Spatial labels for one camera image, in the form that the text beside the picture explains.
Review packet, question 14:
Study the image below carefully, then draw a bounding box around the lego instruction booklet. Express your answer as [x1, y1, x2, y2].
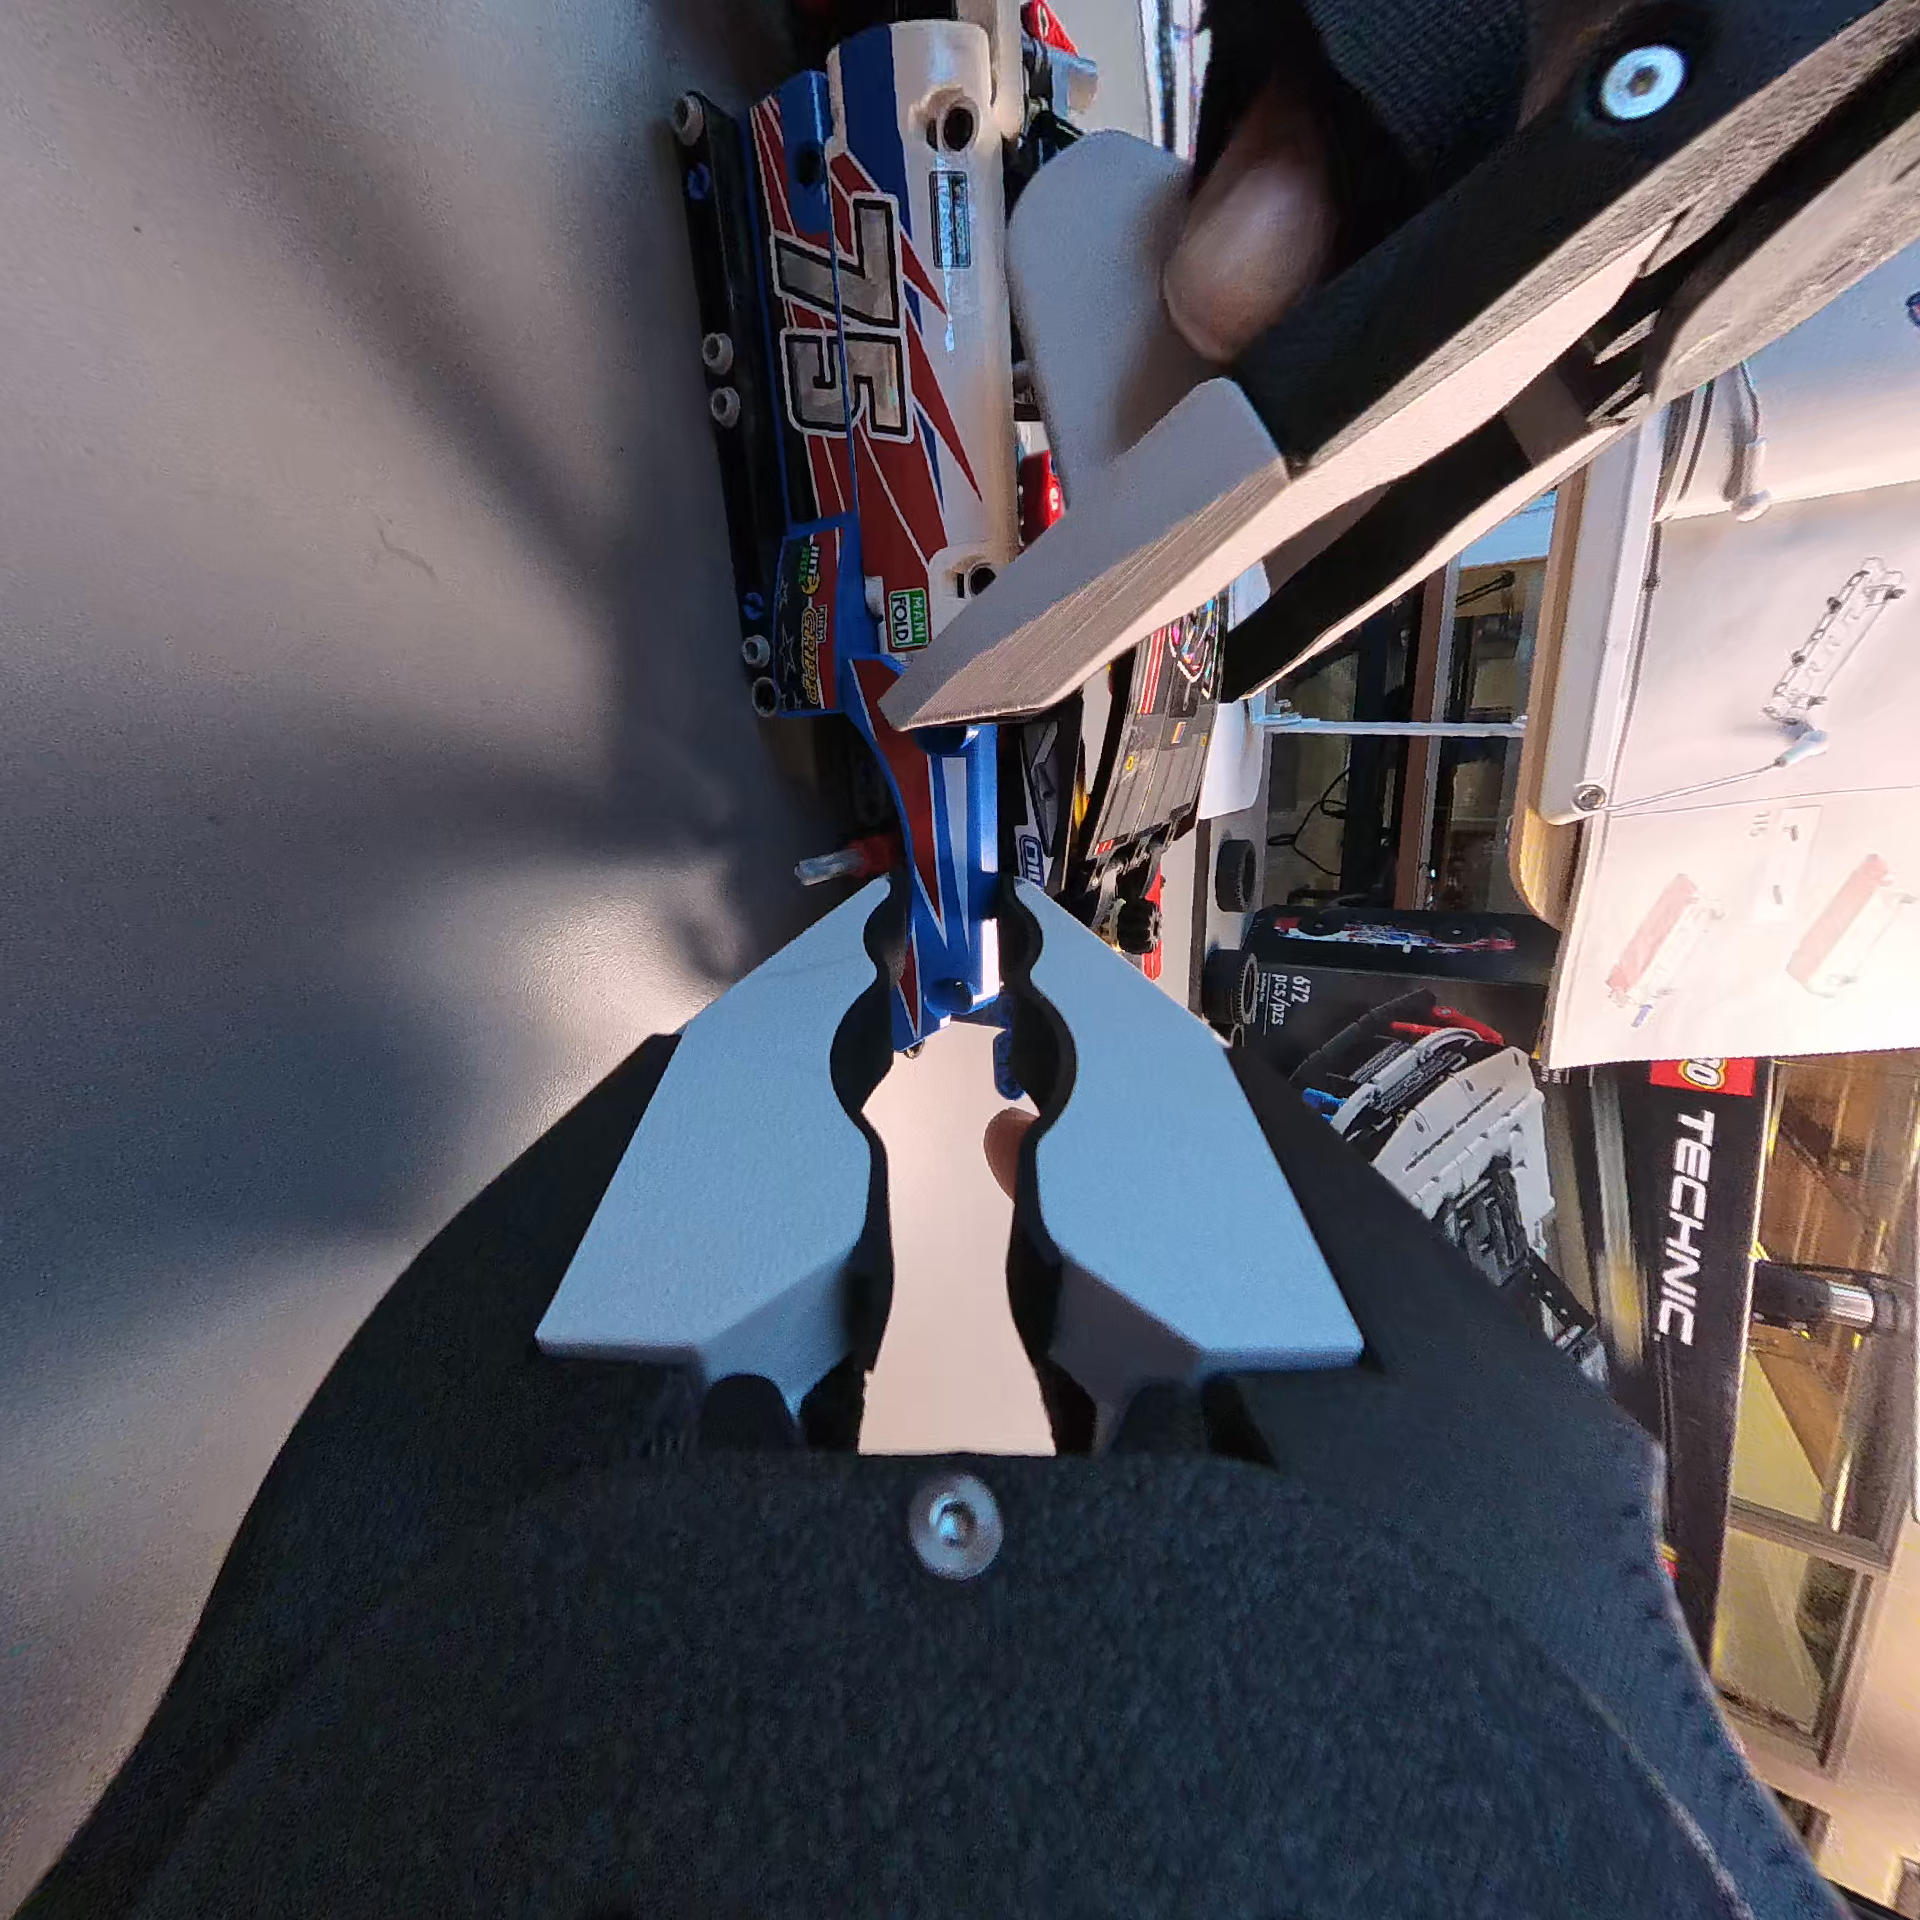
[1546, 239, 1920, 1077]

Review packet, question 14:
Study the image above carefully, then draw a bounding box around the white book stand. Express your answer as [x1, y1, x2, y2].
[1201, 390, 1705, 934]

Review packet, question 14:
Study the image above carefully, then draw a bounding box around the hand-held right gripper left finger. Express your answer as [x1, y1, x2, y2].
[533, 873, 902, 1449]

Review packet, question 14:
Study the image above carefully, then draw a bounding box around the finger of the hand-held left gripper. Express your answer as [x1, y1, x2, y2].
[1219, 372, 1633, 702]
[874, 221, 1685, 736]

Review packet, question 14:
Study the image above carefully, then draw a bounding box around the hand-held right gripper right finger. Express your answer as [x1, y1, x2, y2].
[997, 880, 1369, 1449]

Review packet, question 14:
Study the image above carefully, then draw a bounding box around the person's left hand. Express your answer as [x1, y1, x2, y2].
[1162, 76, 1339, 361]

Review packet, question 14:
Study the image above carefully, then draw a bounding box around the blue curved lego panel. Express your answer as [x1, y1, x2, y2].
[836, 661, 1011, 1056]

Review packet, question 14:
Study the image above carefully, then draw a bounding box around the black lego box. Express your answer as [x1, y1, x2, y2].
[1201, 900, 1920, 1652]

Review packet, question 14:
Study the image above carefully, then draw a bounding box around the lego race car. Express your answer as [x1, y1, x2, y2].
[668, 0, 1250, 992]

